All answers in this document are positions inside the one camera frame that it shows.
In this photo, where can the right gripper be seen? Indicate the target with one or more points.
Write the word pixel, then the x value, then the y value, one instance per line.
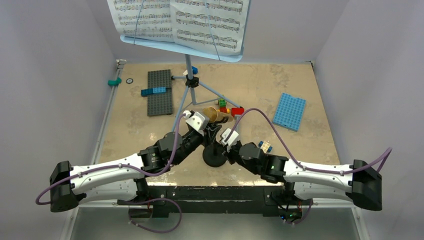
pixel 229 151

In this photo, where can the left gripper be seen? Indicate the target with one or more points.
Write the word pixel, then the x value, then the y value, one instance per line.
pixel 210 133

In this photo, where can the black microphone stand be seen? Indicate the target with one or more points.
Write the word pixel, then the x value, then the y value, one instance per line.
pixel 213 155

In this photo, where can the gold microphone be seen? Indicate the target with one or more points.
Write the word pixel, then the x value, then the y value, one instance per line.
pixel 216 116

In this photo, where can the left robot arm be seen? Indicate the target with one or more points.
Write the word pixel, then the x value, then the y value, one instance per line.
pixel 123 179

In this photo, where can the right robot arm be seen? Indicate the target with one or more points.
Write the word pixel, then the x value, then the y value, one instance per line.
pixel 354 183

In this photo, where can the green red lego vehicle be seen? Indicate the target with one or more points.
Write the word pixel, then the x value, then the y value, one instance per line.
pixel 222 105

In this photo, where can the red grey lego column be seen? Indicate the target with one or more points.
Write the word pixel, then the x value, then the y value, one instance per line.
pixel 236 112

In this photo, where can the white lego car blue wheels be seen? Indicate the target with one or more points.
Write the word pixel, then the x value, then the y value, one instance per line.
pixel 265 146

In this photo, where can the light blue music stand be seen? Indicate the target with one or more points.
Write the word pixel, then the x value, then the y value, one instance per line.
pixel 191 81

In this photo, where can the black base bar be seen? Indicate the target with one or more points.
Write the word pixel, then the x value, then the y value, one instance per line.
pixel 268 201

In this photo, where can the dark grey lego baseplate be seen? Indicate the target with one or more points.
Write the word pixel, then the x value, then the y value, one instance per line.
pixel 160 102

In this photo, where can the blue white lego brick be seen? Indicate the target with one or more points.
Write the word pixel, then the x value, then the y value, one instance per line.
pixel 194 71

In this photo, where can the light blue lego baseplate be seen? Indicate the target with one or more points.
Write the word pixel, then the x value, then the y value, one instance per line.
pixel 289 112

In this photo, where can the blue lego bricks strip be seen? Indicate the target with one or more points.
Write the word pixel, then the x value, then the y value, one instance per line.
pixel 153 91

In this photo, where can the right sheet music page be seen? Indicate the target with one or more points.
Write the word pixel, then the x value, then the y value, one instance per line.
pixel 211 26

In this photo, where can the teal plastic clip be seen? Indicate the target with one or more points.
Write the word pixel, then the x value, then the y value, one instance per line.
pixel 114 82

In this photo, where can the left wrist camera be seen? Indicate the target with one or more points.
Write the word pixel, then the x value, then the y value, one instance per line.
pixel 196 120

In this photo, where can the left aluminium rail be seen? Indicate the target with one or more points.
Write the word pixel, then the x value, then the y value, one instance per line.
pixel 72 214

